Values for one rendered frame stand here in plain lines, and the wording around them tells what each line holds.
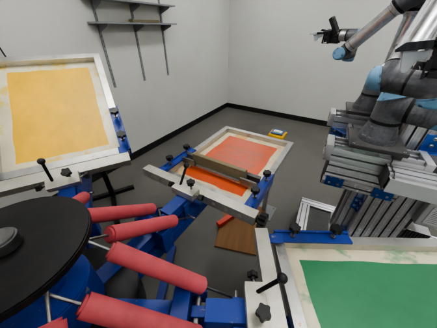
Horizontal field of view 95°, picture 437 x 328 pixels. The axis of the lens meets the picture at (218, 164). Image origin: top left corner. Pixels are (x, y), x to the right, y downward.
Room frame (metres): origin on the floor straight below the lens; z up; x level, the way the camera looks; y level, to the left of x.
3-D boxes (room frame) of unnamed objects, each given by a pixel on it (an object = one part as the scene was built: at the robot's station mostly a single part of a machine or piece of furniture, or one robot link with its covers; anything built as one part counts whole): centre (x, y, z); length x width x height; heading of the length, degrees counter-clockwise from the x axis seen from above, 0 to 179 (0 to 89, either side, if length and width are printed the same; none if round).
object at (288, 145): (1.15, -0.11, 0.97); 0.79 x 0.58 x 0.04; 148
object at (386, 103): (0.86, -0.76, 1.42); 0.13 x 0.12 x 0.14; 39
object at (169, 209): (0.67, 0.19, 1.02); 0.17 x 0.06 x 0.05; 148
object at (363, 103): (1.30, -0.97, 1.31); 0.15 x 0.15 x 0.10
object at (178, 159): (1.09, 0.25, 0.97); 0.30 x 0.05 x 0.07; 148
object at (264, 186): (0.80, -0.22, 0.97); 0.30 x 0.05 x 0.07; 148
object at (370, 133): (0.86, -0.75, 1.31); 0.15 x 0.15 x 0.10
